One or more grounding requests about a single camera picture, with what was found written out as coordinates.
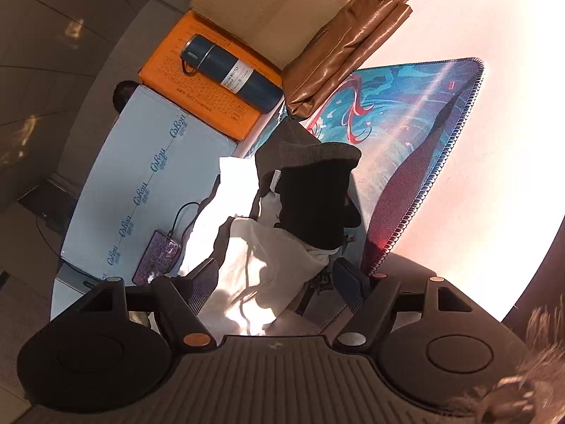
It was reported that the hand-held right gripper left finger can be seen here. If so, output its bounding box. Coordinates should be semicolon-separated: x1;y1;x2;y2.
78;257;220;349

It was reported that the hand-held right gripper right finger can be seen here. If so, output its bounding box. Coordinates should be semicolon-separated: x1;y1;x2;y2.
332;258;469;351

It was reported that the white garment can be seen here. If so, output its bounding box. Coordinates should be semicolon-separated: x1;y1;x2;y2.
179;157;343;337

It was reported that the black garment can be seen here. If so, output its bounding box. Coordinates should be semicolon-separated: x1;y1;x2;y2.
254;142;363;251

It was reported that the purple power bank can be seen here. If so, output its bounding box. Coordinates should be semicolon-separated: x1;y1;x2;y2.
132;230;183;288

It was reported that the light blue printed box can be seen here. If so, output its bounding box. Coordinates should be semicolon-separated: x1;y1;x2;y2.
59;84;239;289

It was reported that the dark grey knitted cloth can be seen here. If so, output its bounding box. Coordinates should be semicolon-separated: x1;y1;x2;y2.
255;115;363;174

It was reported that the blue printed desk mat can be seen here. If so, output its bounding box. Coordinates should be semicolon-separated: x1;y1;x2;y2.
243;57;485;333

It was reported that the dark round object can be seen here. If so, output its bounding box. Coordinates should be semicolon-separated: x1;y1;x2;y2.
112;80;141;114

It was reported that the brown fur trim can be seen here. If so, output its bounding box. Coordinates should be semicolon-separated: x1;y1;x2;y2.
441;296;565;424

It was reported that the dark blue vacuum bottle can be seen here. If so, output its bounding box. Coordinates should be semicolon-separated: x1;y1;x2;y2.
179;34;284;114

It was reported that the orange flat box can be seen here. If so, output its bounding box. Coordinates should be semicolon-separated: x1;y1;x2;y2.
138;11;283;140

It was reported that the brown leather bag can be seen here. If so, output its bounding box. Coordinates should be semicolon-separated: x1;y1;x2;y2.
281;0;414;120

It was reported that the brown cardboard box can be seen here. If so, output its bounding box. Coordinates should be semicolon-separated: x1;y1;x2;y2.
191;0;408;72

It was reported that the black thin cable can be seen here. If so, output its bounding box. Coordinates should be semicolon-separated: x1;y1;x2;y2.
169;202;202;242

